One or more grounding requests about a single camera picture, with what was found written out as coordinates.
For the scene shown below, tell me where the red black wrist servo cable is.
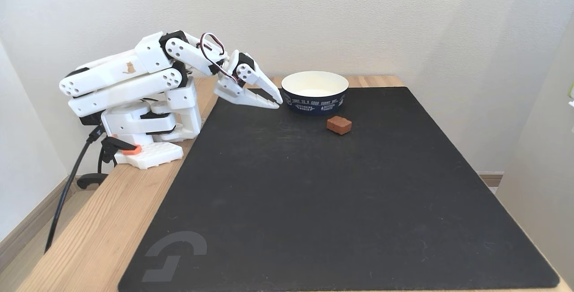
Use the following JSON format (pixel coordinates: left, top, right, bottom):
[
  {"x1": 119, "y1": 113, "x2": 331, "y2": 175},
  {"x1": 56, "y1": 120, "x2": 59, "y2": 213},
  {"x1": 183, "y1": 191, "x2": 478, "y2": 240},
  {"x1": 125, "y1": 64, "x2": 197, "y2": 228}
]
[{"x1": 200, "y1": 32, "x2": 239, "y2": 83}]

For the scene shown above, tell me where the navy white paper bowl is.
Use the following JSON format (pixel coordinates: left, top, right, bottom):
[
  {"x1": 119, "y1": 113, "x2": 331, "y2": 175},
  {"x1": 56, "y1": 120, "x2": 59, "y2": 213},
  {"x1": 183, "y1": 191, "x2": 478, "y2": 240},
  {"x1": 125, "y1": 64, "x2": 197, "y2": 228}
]
[{"x1": 281, "y1": 71, "x2": 349, "y2": 116}]

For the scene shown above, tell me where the black power cable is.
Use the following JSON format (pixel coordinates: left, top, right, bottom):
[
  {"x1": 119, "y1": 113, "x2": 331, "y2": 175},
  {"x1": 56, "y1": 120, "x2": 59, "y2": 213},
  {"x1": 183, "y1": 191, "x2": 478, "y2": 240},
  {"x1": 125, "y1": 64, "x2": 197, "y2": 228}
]
[{"x1": 44, "y1": 124, "x2": 106, "y2": 254}]

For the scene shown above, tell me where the black desk mat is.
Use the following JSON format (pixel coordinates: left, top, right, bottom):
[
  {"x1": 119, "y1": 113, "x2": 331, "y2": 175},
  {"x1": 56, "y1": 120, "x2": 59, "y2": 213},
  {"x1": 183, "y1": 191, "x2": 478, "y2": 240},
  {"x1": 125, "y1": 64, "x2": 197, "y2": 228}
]
[{"x1": 118, "y1": 87, "x2": 560, "y2": 292}]

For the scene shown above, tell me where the brown toy block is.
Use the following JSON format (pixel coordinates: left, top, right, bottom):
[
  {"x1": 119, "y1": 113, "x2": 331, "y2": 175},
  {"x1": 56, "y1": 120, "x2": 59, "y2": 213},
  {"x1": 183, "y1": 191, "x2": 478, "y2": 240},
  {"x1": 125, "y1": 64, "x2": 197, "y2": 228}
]
[{"x1": 326, "y1": 116, "x2": 352, "y2": 135}]

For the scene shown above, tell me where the black clamp orange trigger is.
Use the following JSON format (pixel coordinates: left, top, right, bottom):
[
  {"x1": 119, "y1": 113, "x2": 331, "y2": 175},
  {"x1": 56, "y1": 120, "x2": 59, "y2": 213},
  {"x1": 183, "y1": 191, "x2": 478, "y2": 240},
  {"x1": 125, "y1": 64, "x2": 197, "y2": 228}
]
[{"x1": 77, "y1": 135, "x2": 143, "y2": 190}]

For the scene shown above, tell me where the wooden baseboard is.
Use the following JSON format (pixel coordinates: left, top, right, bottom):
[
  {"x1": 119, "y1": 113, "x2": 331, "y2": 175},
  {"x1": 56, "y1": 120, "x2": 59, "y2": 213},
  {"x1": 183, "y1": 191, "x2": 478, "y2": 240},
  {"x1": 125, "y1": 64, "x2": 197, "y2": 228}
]
[
  {"x1": 477, "y1": 171, "x2": 504, "y2": 188},
  {"x1": 0, "y1": 175, "x2": 86, "y2": 275}
]

